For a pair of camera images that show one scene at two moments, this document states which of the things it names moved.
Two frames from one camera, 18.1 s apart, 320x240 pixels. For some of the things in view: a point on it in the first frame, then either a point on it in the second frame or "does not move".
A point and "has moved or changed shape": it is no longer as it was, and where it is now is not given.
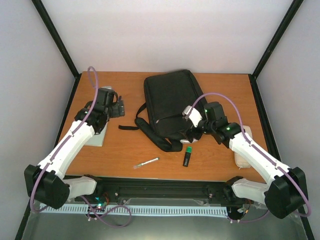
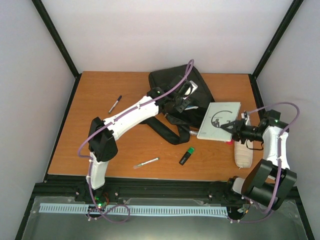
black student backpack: (160, 119) has moved or changed shape
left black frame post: (58, 42) does not move
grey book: (97, 140) has moved or changed shape
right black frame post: (289, 17) does not move
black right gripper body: (197, 135) to (240, 131)
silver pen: (144, 163) does not move
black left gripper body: (116, 113) to (182, 108)
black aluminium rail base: (163, 190) does not move
